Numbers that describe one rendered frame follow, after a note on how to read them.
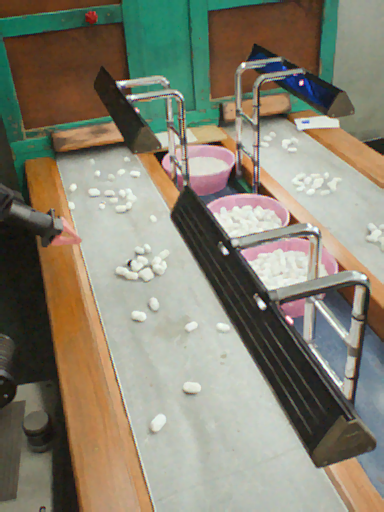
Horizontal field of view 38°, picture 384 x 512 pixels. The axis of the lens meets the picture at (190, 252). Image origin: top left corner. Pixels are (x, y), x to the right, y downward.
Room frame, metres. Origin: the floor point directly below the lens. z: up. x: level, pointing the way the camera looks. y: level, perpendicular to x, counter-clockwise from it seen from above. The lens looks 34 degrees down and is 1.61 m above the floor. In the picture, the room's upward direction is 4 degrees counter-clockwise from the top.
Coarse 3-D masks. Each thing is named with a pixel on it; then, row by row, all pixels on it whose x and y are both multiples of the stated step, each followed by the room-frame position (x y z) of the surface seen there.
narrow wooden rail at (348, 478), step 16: (144, 160) 1.91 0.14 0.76; (160, 176) 1.76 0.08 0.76; (160, 192) 1.66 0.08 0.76; (176, 192) 1.63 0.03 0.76; (336, 464) 0.58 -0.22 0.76; (352, 464) 0.58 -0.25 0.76; (336, 480) 0.55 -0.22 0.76; (352, 480) 0.55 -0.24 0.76; (368, 480) 0.55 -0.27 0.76; (352, 496) 0.52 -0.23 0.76; (368, 496) 0.52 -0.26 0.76
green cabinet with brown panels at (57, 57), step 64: (0, 0) 2.02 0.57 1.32; (64, 0) 2.08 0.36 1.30; (128, 0) 2.12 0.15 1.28; (192, 0) 2.19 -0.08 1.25; (256, 0) 2.25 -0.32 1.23; (320, 0) 2.34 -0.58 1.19; (0, 64) 2.00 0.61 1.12; (64, 64) 2.07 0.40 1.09; (128, 64) 2.12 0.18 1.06; (192, 64) 2.19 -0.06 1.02; (320, 64) 2.33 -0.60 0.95; (64, 128) 2.05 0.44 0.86
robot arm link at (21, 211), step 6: (6, 204) 1.20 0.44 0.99; (12, 204) 1.18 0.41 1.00; (18, 204) 1.19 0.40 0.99; (24, 204) 1.21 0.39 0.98; (6, 210) 1.17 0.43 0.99; (12, 210) 1.17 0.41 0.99; (18, 210) 1.18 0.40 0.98; (24, 210) 1.18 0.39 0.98; (6, 216) 1.16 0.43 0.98; (12, 216) 1.17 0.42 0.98; (18, 216) 1.17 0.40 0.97; (24, 216) 1.18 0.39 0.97; (12, 222) 1.17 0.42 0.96; (18, 222) 1.17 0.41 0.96; (24, 222) 1.17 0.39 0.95
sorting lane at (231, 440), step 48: (144, 192) 1.70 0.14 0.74; (96, 240) 1.41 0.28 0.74; (144, 240) 1.39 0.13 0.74; (96, 288) 1.17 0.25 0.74; (144, 288) 1.16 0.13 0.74; (192, 288) 1.14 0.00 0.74; (144, 336) 0.97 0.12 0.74; (192, 336) 0.96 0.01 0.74; (144, 384) 0.82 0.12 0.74; (240, 384) 0.80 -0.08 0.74; (144, 432) 0.70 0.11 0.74; (192, 432) 0.69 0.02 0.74; (240, 432) 0.68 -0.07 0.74; (288, 432) 0.67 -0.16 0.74; (192, 480) 0.59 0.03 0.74; (240, 480) 0.58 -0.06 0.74; (288, 480) 0.57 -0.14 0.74
